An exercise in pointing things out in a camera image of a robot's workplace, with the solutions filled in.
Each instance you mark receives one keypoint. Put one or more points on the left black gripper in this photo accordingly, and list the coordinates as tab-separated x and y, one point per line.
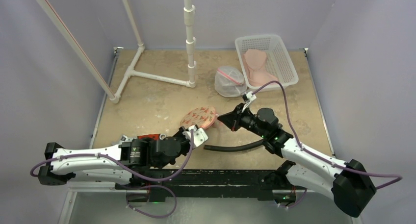
179	133

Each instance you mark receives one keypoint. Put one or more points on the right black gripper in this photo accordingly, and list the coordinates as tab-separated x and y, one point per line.
236	119

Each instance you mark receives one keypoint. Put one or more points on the floral mesh laundry bag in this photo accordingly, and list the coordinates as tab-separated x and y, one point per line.
204	117

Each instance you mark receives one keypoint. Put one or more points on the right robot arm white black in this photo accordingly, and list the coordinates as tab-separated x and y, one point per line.
343	182

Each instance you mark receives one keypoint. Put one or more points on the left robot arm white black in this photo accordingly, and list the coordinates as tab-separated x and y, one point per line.
152	157

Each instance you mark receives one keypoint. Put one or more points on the white mesh laundry bag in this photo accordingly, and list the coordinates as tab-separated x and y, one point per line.
229	82

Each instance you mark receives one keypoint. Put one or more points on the pink bra in basket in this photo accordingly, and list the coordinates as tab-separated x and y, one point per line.
255	61

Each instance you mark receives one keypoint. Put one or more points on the red adjustable wrench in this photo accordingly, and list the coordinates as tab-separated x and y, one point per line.
125	138

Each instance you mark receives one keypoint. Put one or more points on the white plastic basket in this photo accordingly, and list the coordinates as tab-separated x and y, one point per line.
279	63

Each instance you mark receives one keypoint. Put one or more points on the white pvc pipe rack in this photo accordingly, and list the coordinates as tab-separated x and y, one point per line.
114	97

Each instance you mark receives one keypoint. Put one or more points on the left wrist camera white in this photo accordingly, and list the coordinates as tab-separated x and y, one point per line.
196	136

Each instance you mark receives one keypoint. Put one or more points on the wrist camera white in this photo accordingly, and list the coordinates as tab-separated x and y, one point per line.
196	136
248	97

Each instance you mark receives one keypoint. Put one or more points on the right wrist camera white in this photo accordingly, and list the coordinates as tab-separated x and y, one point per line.
248	97

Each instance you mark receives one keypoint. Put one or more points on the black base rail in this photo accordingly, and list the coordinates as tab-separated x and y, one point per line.
263	185

